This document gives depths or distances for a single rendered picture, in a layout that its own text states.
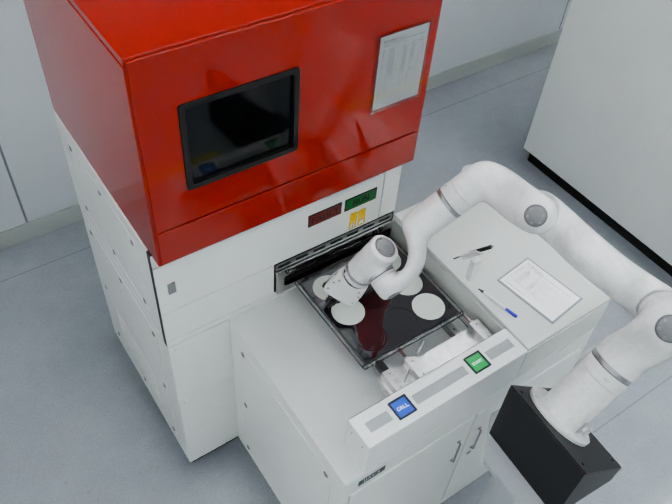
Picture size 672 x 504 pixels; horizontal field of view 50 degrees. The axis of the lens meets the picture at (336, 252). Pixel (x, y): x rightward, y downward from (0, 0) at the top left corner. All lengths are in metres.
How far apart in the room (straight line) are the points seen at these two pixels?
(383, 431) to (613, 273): 0.68
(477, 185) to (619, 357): 0.53
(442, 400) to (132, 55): 1.14
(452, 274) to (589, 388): 0.57
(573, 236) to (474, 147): 2.45
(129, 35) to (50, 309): 2.08
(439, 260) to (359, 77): 0.70
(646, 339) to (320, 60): 0.98
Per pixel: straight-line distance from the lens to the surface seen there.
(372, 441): 1.85
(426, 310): 2.18
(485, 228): 2.36
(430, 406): 1.92
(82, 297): 3.43
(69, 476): 2.96
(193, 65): 1.51
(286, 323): 2.20
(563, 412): 1.90
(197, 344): 2.23
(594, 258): 1.82
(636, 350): 1.84
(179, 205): 1.71
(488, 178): 1.82
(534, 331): 2.13
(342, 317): 2.12
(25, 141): 3.40
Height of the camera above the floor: 2.59
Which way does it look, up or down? 48 degrees down
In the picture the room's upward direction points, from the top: 5 degrees clockwise
